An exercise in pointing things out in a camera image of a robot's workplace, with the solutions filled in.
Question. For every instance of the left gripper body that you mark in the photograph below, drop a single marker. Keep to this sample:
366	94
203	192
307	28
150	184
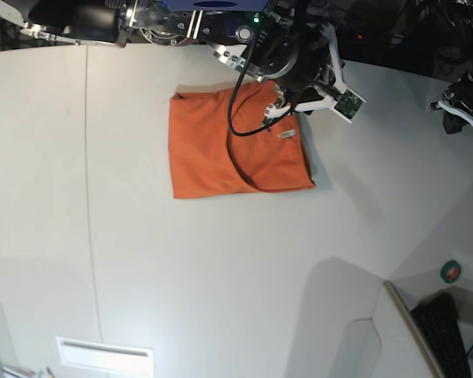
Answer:
457	99

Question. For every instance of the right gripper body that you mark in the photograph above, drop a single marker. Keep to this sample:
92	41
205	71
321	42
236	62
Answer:
308	72

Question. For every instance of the orange t-shirt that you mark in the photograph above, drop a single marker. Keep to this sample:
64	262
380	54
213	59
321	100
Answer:
206	159

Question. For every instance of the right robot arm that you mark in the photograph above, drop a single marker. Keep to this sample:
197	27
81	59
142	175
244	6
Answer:
237	38

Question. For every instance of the blue box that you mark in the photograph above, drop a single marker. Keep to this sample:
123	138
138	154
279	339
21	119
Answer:
223	5

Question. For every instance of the green tape roll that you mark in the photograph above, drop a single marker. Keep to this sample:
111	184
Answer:
451	271

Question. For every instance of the black keyboard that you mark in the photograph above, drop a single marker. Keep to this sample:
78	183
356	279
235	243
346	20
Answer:
437	319

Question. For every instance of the white partition board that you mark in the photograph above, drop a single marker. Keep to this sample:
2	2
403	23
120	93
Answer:
420	343

